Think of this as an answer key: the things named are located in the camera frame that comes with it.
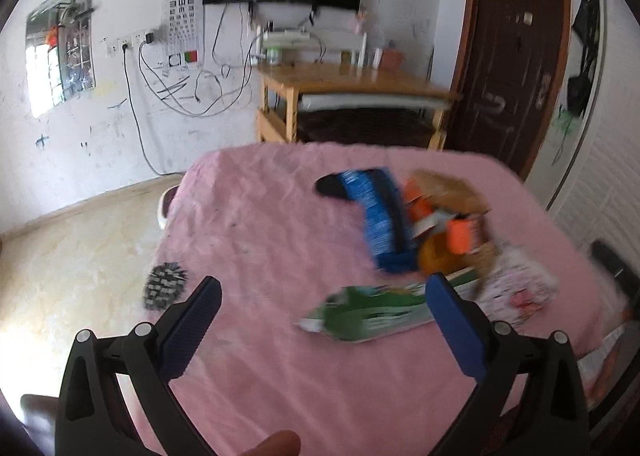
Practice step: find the pink tablecloth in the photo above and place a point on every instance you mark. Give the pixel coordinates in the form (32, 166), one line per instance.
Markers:
(250, 217)

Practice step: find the black white spiky slipper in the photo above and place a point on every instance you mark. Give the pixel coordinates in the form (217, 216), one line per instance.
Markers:
(163, 286)

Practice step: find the white router box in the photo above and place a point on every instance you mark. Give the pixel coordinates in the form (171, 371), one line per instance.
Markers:
(286, 40)

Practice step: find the dark brown door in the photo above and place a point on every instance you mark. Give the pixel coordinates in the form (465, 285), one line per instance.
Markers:
(510, 67)

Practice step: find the left hand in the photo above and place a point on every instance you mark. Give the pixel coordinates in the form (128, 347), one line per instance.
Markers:
(282, 443)

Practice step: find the brown snack packet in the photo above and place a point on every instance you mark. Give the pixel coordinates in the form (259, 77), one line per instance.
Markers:
(453, 194)

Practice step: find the eye chart poster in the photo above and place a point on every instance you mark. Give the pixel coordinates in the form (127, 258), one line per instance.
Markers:
(183, 33)

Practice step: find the green snack packet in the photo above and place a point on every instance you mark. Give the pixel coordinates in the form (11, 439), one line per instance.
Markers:
(364, 313)

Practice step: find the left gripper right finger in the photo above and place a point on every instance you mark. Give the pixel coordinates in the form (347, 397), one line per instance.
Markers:
(528, 397)

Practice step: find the wall mirror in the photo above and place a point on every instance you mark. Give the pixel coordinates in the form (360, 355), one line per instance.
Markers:
(58, 48)

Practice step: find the wooden desk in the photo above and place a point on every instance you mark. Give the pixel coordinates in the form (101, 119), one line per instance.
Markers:
(284, 85)

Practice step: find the white patterned tissue pack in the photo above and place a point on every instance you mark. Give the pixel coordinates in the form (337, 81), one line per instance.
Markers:
(517, 288)

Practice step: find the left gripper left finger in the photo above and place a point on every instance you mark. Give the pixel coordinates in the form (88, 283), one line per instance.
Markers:
(93, 418)

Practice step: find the long orange carton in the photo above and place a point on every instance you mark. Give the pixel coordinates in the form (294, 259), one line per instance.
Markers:
(464, 233)

